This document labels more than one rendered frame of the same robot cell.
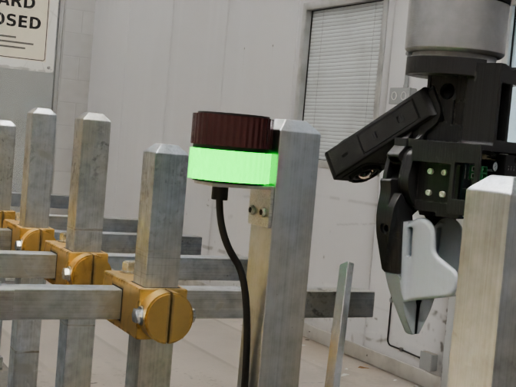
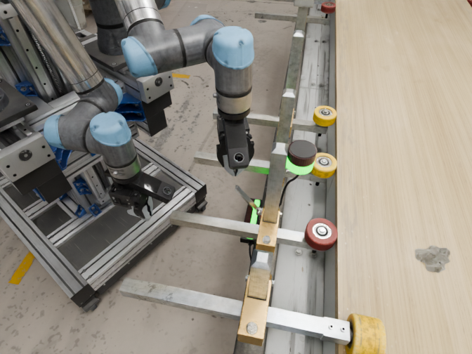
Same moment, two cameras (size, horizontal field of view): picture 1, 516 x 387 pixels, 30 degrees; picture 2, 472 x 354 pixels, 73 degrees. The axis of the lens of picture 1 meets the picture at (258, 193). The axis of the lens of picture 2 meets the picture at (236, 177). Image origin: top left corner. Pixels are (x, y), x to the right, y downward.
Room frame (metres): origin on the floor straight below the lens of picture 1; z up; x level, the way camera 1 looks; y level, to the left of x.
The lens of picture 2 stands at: (1.18, 0.22, 1.61)
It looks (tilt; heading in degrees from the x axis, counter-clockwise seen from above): 49 degrees down; 219
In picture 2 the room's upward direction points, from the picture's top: straight up
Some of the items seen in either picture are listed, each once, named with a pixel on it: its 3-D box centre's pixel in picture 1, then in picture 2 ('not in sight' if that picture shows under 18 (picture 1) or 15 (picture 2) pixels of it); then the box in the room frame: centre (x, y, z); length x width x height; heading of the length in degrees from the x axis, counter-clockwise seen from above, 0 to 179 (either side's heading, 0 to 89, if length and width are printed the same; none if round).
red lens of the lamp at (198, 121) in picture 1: (232, 131); (301, 152); (0.71, 0.02, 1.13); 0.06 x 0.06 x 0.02
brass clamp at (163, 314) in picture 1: (145, 305); (256, 305); (0.97, 0.10, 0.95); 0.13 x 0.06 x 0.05; 27
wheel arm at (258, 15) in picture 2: not in sight; (291, 17); (-0.54, -0.74, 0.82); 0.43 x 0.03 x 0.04; 117
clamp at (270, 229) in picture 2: not in sight; (269, 228); (0.75, -0.01, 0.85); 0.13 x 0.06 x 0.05; 27
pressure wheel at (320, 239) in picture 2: not in sight; (317, 241); (0.70, 0.12, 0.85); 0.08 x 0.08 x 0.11
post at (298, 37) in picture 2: not in sight; (289, 97); (0.28, -0.25, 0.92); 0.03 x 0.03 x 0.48; 27
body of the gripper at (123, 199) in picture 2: not in sight; (128, 185); (0.93, -0.33, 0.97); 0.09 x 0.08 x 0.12; 117
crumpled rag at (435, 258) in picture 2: not in sight; (436, 256); (0.60, 0.37, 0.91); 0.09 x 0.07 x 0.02; 144
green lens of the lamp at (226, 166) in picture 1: (229, 165); (300, 161); (0.71, 0.02, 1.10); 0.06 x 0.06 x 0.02
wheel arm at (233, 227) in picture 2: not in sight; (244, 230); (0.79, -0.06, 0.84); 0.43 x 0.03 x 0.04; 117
